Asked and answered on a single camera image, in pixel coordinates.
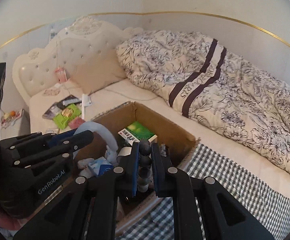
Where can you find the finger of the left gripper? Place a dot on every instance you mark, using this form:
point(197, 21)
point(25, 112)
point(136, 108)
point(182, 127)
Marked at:
point(69, 142)

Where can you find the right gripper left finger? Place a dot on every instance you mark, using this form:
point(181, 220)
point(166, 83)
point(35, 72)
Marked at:
point(86, 208)

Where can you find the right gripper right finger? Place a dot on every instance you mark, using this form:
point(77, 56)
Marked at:
point(202, 208)

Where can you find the green 999 medicine box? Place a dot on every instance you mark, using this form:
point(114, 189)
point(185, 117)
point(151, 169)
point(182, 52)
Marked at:
point(136, 132)

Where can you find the small blue white box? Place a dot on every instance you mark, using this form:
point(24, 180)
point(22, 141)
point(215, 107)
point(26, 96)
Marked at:
point(99, 166)

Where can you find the white foam tube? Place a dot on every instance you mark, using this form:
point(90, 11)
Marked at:
point(106, 135)

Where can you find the pink card packet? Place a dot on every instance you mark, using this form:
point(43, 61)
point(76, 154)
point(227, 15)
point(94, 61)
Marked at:
point(75, 123)

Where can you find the green snack packet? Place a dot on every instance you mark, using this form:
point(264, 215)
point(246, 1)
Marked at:
point(63, 118)

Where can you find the dark book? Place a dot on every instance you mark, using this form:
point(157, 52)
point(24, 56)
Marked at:
point(51, 112)

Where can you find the black toothpaste tube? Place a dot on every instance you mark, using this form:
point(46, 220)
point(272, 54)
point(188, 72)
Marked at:
point(62, 104)

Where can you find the white stick tool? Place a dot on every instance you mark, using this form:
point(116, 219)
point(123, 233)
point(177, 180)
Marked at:
point(85, 102)

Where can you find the cardboard box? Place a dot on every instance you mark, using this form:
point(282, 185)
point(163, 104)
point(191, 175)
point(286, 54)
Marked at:
point(133, 121)

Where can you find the beige pillow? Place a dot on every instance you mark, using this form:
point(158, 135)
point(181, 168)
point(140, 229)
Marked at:
point(99, 72)

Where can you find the floral quilt with stripes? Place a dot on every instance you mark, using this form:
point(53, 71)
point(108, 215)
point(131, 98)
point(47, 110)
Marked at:
point(205, 82)

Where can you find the white tufted headboard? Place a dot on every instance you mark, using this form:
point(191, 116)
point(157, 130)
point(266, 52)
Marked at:
point(33, 72)

